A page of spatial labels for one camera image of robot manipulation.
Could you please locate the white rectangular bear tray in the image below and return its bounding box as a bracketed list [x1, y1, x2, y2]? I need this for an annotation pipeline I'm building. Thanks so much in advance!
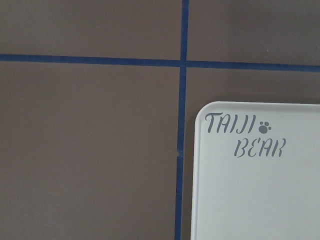
[190, 101, 320, 240]

